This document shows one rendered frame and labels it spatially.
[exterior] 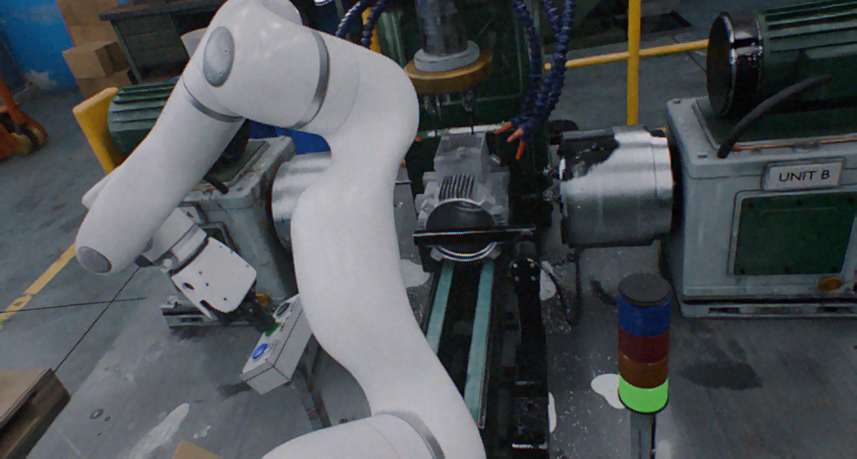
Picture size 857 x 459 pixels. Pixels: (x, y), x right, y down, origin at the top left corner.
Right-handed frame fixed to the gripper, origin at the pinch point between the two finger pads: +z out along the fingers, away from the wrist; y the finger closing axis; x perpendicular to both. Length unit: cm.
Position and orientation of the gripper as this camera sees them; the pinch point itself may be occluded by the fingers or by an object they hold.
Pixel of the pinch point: (260, 318)
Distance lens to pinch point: 104.2
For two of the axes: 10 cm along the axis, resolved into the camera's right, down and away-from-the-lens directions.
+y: 1.6, -5.4, 8.2
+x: -7.7, 4.6, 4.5
